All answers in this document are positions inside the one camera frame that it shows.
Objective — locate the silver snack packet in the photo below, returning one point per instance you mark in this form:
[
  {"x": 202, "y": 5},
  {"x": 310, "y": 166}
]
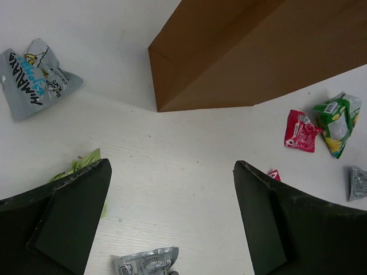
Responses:
[
  {"x": 157, "y": 261},
  {"x": 357, "y": 183}
]

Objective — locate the red snack packet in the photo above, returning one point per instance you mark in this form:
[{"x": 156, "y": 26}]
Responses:
[
  {"x": 300, "y": 132},
  {"x": 274, "y": 174}
]

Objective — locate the grey Himalaya snack packet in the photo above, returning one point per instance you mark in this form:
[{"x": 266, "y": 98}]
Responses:
[{"x": 34, "y": 80}]

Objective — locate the brown paper bag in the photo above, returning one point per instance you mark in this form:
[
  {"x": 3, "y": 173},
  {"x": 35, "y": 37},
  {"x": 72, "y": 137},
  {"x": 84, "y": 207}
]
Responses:
[{"x": 220, "y": 54}]

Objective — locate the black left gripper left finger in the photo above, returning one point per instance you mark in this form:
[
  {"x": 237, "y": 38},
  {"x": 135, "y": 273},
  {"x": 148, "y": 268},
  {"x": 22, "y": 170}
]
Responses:
[{"x": 50, "y": 229}]

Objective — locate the dark green chips packet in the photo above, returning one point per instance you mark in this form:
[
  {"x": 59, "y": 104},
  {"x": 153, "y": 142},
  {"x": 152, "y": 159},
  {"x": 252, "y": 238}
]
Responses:
[{"x": 337, "y": 118}]

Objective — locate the red snack packet near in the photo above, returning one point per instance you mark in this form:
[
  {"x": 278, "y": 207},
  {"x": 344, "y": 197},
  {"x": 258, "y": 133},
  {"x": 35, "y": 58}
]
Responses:
[{"x": 274, "y": 174}]

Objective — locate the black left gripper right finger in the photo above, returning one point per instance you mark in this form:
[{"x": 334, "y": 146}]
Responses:
[{"x": 291, "y": 232}]

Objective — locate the red snack packet far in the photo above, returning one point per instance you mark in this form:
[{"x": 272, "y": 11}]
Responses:
[{"x": 300, "y": 132}]

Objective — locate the light green snack packet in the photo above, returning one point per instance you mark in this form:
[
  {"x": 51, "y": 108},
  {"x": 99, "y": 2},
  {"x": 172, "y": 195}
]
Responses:
[{"x": 79, "y": 164}]

